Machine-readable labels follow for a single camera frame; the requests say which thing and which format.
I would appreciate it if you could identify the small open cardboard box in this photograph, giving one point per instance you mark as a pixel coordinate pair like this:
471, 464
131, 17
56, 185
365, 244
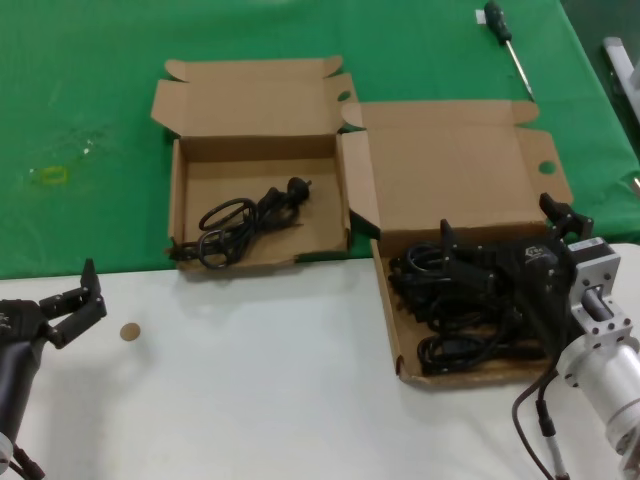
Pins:
260, 100

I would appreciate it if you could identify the round brown cardboard disc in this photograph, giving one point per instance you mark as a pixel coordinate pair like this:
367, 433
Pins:
130, 331

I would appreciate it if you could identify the small white paper tag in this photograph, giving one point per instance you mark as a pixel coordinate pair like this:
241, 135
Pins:
479, 17

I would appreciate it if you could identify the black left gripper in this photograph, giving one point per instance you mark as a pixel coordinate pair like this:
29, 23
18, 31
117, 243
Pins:
17, 322

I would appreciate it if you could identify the large open cardboard box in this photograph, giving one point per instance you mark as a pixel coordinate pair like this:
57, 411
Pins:
450, 160

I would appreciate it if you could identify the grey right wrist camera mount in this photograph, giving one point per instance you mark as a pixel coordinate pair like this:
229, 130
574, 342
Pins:
595, 280

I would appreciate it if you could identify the grey metal frame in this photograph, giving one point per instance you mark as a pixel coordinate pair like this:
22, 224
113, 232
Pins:
620, 65

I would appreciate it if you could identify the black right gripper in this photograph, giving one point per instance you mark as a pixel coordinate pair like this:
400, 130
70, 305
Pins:
540, 270

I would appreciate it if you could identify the yellow square tape mark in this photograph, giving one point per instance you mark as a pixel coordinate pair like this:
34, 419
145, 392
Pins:
42, 175

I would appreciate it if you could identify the green tablecloth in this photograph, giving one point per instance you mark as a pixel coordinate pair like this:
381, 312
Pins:
75, 75

